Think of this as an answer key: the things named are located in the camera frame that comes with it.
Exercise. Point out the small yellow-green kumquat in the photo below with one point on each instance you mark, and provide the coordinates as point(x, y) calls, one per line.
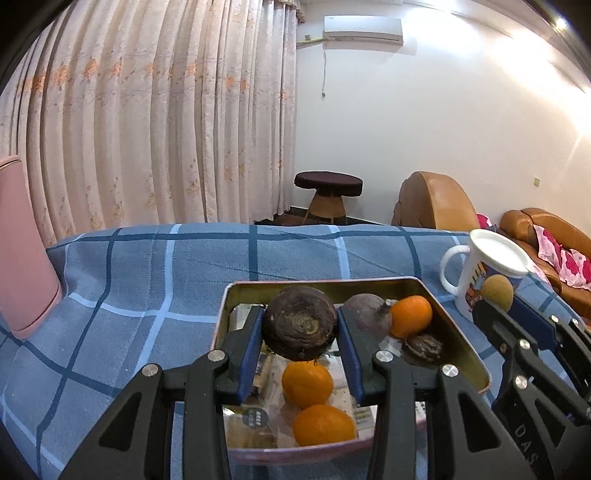
point(497, 290)

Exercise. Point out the pale floral curtain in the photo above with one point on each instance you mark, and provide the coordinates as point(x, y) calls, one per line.
point(161, 115)

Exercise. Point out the dark brown water chestnut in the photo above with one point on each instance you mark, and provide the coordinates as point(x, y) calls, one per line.
point(300, 323)
point(422, 348)

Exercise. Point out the pink cylindrical appliance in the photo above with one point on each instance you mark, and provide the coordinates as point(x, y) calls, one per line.
point(23, 258)

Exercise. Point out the stool with dark top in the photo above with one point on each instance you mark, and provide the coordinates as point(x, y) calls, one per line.
point(328, 180)

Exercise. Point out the brown leather sofa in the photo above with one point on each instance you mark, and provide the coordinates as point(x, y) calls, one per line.
point(517, 221)

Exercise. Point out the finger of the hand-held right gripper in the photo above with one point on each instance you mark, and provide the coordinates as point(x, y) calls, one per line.
point(538, 325)
point(494, 323)

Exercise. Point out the brown leather armchair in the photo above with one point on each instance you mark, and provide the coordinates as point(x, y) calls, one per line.
point(434, 198)

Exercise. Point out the pink floral cushion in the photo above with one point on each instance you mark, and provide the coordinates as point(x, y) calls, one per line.
point(484, 222)

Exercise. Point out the pink tin box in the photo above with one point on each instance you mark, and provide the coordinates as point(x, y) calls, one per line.
point(300, 457)

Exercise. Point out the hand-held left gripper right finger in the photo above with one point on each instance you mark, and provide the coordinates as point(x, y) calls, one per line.
point(351, 364)

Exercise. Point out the white printed mug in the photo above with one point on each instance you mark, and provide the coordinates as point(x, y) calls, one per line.
point(466, 286)

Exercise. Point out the orange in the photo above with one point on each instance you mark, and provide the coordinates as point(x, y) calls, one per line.
point(323, 425)
point(411, 316)
point(307, 384)

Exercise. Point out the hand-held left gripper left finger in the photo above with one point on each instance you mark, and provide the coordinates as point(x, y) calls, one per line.
point(251, 360)

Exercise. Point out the pink floral cloth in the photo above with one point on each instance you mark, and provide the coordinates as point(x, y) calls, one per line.
point(568, 263)

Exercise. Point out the white conduit pipe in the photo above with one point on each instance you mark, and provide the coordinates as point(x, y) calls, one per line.
point(309, 43)

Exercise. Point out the blue checked blanket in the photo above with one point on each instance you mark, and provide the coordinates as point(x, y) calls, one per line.
point(138, 286)

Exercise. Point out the white air conditioner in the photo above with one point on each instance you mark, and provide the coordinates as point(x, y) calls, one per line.
point(362, 28)

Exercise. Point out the purple round radish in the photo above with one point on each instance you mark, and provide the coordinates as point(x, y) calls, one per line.
point(367, 314)

